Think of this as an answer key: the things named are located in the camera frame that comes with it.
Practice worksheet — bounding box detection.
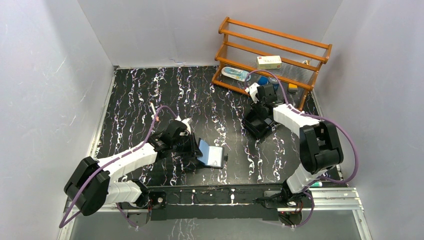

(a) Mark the green white marker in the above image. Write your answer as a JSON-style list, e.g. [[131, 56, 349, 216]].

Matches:
[[309, 181, 323, 188]]

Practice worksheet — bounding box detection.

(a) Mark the orange wooden shelf rack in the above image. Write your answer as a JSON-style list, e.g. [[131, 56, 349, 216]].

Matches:
[[211, 16, 333, 110]]

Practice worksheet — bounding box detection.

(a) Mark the black tray with cards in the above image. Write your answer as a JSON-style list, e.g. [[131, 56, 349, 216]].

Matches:
[[241, 109, 276, 139]]

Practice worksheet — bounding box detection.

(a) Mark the small blue cube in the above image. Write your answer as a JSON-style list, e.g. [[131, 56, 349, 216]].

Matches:
[[257, 76, 269, 86]]

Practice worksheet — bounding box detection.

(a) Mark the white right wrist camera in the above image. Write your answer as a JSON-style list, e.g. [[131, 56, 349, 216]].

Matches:
[[244, 82, 260, 103]]

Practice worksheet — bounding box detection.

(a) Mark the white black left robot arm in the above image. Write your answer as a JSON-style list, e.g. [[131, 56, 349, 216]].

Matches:
[[64, 118, 203, 216]]

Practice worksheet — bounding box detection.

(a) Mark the black leather card holder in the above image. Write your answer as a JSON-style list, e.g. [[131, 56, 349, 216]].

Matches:
[[197, 138, 228, 169]]

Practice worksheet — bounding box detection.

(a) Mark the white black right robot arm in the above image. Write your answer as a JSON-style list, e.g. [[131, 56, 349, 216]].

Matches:
[[244, 83, 344, 207]]

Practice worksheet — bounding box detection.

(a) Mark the white cardboard box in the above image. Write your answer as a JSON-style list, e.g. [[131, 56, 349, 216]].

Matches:
[[256, 55, 282, 70]]

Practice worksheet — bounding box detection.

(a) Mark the small pen on table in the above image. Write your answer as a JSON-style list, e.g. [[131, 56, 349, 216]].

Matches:
[[150, 102, 160, 122]]

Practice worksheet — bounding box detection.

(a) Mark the aluminium frame rail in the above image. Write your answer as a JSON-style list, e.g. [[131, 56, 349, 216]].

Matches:
[[63, 188, 365, 215]]

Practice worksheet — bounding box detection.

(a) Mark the blue round container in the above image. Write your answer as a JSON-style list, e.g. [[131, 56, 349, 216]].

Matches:
[[268, 77, 280, 89]]

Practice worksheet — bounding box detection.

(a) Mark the white blue packaged item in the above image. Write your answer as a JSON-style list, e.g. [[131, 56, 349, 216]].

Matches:
[[221, 66, 251, 82]]

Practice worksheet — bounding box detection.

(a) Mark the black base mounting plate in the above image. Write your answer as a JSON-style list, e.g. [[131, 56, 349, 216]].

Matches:
[[117, 183, 314, 222]]

